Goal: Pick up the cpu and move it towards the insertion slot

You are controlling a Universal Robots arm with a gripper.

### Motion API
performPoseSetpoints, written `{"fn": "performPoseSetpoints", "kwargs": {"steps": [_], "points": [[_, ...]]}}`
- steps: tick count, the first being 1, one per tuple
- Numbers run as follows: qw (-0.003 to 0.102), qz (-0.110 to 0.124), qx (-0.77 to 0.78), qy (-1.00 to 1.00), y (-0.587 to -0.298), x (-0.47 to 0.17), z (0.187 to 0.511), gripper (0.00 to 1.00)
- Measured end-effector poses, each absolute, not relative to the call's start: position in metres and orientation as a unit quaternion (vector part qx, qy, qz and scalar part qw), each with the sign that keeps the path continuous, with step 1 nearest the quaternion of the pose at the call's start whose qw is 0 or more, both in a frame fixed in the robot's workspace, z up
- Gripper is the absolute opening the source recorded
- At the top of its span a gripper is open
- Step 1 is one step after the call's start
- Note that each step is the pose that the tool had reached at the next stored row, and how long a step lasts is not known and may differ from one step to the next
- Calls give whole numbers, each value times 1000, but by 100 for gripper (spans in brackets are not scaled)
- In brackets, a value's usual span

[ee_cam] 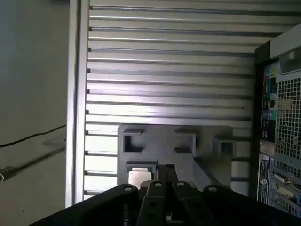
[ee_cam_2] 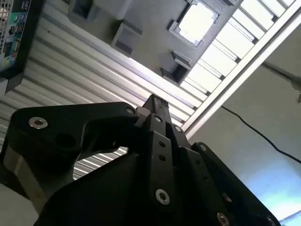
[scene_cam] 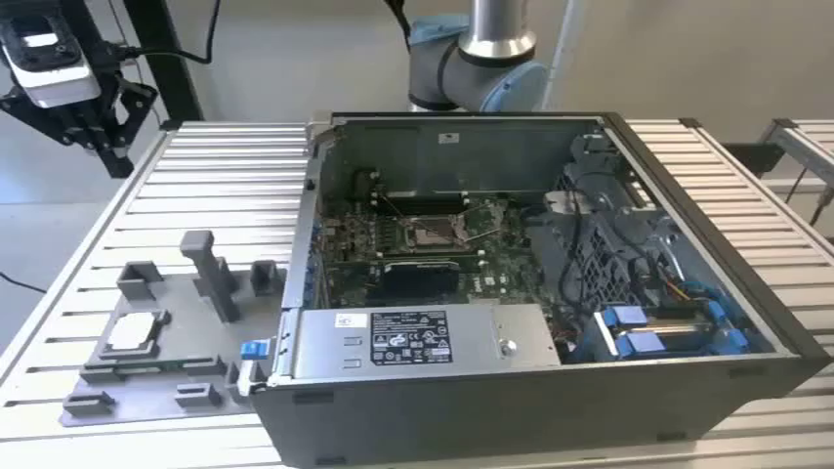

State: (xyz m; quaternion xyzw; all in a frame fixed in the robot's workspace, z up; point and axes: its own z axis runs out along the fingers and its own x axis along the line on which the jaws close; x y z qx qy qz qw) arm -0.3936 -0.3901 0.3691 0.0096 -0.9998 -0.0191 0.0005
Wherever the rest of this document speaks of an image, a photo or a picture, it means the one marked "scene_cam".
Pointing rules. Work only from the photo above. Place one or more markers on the white case label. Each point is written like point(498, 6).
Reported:
point(447, 137)

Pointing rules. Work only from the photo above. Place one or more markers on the green motherboard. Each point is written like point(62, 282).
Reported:
point(495, 273)

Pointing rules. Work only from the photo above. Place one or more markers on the blue disk carrier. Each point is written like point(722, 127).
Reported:
point(625, 316)
point(642, 344)

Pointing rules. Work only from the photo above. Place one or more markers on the black frame post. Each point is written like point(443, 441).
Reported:
point(166, 58)

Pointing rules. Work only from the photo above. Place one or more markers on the CPU socket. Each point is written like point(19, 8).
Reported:
point(433, 234)

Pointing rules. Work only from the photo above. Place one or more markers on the black heat sink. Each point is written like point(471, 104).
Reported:
point(364, 184)

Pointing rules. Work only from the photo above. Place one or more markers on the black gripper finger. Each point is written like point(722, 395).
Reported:
point(68, 127)
point(134, 105)

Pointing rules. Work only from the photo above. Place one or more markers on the grey drive cage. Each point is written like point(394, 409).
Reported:
point(599, 234)

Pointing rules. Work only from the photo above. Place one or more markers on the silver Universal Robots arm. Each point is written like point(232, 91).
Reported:
point(469, 54)

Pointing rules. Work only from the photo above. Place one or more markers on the grey parts rack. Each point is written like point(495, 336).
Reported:
point(163, 396)

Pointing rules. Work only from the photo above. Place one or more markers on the black graphics card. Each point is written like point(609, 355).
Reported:
point(417, 281)

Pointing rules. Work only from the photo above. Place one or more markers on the metal slat side table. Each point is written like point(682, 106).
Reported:
point(805, 141)

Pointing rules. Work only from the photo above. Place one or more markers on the blue case latch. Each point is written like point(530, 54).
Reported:
point(252, 350)

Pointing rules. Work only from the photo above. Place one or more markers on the silver CPU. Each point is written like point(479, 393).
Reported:
point(134, 331)

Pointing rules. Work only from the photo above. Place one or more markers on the black open PC case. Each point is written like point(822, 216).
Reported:
point(521, 420)

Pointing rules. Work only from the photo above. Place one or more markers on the black RAM slots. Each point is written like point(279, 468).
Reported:
point(423, 201)

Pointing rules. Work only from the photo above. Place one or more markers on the silver power supply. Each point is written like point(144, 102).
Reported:
point(326, 352)

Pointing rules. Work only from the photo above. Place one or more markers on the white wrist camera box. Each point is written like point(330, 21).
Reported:
point(48, 68)

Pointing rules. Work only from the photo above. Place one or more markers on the black block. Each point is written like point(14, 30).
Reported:
point(753, 158)

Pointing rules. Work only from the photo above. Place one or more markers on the metal locking lever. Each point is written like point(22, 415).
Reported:
point(398, 207)

